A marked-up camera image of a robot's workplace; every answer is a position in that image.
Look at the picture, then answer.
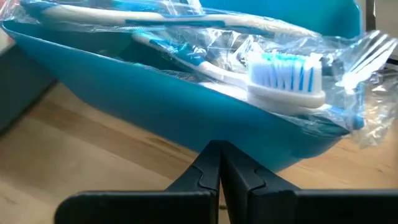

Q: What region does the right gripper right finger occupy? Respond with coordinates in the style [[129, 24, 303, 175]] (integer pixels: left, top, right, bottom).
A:
[[220, 139, 398, 224]]

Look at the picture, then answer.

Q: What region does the teal plastic bin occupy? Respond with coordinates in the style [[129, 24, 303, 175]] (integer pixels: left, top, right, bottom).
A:
[[1, 0, 363, 174]]

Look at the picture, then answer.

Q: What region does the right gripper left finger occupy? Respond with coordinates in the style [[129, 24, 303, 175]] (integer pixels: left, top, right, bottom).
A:
[[54, 139, 221, 224]]

